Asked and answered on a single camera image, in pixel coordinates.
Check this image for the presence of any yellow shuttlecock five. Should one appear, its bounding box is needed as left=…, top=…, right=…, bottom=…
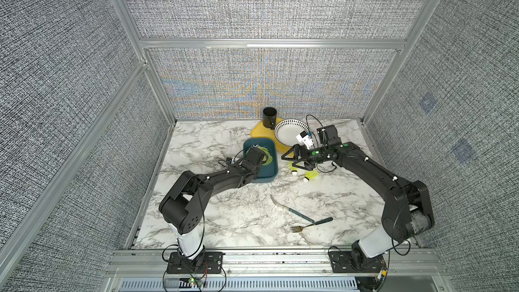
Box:
left=262, top=151, right=273, bottom=166

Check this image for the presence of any aluminium front rail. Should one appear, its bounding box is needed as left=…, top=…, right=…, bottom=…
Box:
left=104, top=246, right=448, bottom=280

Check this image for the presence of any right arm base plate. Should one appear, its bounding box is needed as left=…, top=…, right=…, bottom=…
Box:
left=328, top=250, right=386, bottom=274

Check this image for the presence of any green handled knife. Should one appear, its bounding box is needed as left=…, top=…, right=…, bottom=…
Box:
left=270, top=195, right=315, bottom=223

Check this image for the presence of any yellow shuttlecock seven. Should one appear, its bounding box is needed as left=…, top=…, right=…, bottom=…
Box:
left=303, top=169, right=320, bottom=183

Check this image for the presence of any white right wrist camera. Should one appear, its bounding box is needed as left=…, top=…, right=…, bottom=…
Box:
left=296, top=131, right=315, bottom=150

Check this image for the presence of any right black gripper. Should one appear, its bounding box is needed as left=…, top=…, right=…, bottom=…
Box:
left=282, top=145, right=330, bottom=170

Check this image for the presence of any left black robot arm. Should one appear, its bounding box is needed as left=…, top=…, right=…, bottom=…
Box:
left=159, top=147, right=266, bottom=235

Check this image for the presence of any black cup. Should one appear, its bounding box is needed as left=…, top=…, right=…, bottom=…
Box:
left=262, top=107, right=277, bottom=130

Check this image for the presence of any teal plastic storage box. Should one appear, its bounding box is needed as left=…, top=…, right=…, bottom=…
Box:
left=243, top=137, right=278, bottom=183

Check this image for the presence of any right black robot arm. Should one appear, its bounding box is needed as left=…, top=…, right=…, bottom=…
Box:
left=282, top=125, right=435, bottom=260

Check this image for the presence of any white patterned plate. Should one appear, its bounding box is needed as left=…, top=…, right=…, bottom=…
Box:
left=274, top=119, right=309, bottom=147

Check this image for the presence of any green handled fork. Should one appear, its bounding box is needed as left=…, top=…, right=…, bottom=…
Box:
left=290, top=217, right=334, bottom=233

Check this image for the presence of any yellow shuttlecock three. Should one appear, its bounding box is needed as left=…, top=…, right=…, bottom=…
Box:
left=289, top=162, right=301, bottom=177

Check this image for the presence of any yellow plastic tray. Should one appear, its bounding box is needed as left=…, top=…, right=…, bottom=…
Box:
left=250, top=120, right=291, bottom=154

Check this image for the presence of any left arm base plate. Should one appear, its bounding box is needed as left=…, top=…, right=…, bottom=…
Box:
left=166, top=251, right=224, bottom=274

